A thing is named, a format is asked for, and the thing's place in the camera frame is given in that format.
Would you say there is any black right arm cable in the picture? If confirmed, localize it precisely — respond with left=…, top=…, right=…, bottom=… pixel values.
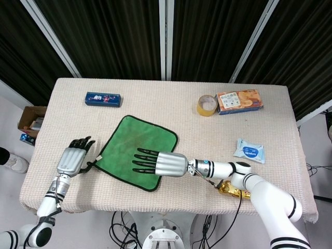
left=193, top=168, right=243, bottom=236

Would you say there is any black trouser leg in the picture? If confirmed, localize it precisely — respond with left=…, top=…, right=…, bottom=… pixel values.
left=0, top=146, right=10, bottom=165

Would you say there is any gold foil snack packet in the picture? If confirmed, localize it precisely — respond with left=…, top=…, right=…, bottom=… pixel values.
left=217, top=181, right=252, bottom=201

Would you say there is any beige waffle tablecloth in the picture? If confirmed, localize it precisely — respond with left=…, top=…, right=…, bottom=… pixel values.
left=19, top=77, right=319, bottom=224

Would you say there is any light blue wet wipes packet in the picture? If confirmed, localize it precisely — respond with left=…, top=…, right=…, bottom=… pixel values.
left=232, top=138, right=266, bottom=164

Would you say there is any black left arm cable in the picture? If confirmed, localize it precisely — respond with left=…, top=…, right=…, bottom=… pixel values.
left=25, top=185, right=63, bottom=243

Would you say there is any white shoe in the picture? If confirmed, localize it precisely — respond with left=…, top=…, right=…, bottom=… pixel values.
left=4, top=153, right=30, bottom=174

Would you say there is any black pleated curtain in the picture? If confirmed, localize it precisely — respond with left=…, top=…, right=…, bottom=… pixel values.
left=0, top=0, right=332, bottom=122

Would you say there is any dark blue rectangular box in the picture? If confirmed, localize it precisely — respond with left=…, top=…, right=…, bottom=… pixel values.
left=85, top=91, right=123, bottom=108

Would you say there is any silver white robot base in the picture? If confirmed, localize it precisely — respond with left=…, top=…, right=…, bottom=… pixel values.
left=128, top=211, right=194, bottom=249

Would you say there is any black floor cable bundle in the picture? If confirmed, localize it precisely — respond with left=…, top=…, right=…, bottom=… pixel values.
left=110, top=211, right=143, bottom=249
left=191, top=214, right=236, bottom=249

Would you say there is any white frame post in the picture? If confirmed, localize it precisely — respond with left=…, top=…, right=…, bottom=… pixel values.
left=158, top=0, right=174, bottom=80
left=20, top=0, right=82, bottom=78
left=295, top=100, right=332, bottom=128
left=229, top=0, right=285, bottom=84

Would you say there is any yellow packing tape roll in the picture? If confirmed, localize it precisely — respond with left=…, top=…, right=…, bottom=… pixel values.
left=196, top=94, right=218, bottom=118

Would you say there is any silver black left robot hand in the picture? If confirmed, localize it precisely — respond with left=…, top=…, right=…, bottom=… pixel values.
left=56, top=135, right=96, bottom=178

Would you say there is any small blue printed box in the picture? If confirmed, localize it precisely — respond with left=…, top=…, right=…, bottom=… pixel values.
left=20, top=133, right=36, bottom=146

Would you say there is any brown cardboard box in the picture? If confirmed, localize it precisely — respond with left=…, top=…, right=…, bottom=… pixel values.
left=17, top=105, right=47, bottom=137

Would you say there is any black equipment box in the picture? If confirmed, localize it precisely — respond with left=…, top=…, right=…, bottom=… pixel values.
left=325, top=110, right=332, bottom=146

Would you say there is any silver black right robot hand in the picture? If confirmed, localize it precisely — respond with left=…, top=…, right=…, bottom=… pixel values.
left=132, top=147, right=189, bottom=178

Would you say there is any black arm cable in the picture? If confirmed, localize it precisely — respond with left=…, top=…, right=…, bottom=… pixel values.
left=193, top=168, right=243, bottom=236
left=25, top=185, right=63, bottom=243

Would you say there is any orange and blue biscuit box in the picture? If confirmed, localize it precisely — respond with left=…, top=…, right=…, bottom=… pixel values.
left=215, top=89, right=265, bottom=116

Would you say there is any green cloth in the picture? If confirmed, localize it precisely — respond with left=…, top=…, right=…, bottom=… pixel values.
left=87, top=115, right=178, bottom=193

